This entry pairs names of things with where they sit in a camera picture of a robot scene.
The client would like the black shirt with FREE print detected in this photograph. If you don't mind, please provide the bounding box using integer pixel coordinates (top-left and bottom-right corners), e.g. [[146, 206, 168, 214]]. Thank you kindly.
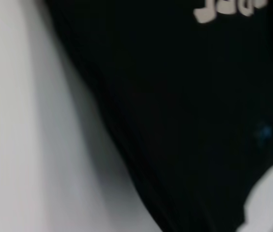
[[43, 0, 273, 232]]

